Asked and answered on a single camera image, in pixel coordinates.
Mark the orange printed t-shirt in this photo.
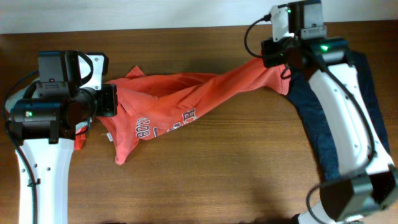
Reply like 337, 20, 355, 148
96, 57, 292, 166

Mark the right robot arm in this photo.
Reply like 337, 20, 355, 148
260, 37, 397, 223

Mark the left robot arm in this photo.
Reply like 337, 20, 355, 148
5, 72, 117, 223

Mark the orange folded shirt under grey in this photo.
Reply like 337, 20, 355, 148
74, 126, 88, 151

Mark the navy blue folded shirt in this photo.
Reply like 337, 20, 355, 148
286, 51, 391, 181

